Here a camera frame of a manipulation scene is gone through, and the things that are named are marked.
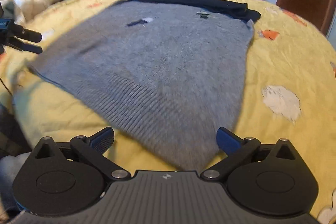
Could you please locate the white fluffy cloth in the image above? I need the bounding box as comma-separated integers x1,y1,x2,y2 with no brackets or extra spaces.
13,0,50,22

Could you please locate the grey sweater with navy sleeves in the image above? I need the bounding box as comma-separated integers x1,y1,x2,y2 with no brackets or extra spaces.
28,0,261,171

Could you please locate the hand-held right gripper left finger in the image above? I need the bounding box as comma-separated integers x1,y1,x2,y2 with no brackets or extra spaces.
31,126,132,183

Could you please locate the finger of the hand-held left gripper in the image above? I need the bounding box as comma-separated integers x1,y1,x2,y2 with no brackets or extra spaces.
8,38,43,55
14,25,43,43

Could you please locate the yellow carrot print blanket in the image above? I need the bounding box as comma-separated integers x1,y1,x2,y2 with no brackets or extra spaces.
0,0,336,224

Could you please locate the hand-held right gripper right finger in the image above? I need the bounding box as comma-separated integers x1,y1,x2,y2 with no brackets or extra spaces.
201,126,302,183

